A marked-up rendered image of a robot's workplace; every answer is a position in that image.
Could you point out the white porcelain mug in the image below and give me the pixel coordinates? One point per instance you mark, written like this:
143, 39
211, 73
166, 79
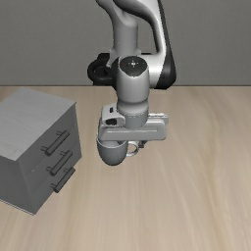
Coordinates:
112, 153

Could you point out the grey cabinet with drawers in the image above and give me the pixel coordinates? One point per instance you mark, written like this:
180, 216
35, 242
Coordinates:
34, 147

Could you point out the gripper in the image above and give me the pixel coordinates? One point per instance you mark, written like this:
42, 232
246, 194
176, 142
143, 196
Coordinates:
134, 131

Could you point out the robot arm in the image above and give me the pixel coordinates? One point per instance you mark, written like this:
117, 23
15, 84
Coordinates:
132, 85

